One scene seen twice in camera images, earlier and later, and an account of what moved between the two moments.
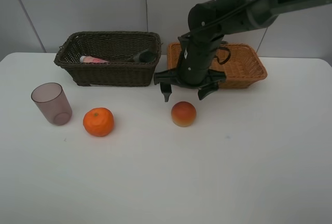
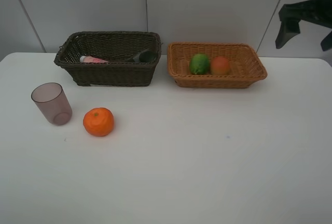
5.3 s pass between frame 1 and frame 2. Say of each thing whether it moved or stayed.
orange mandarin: stayed
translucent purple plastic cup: stayed
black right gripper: moved
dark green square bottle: stayed
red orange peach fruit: moved
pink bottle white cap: stayed
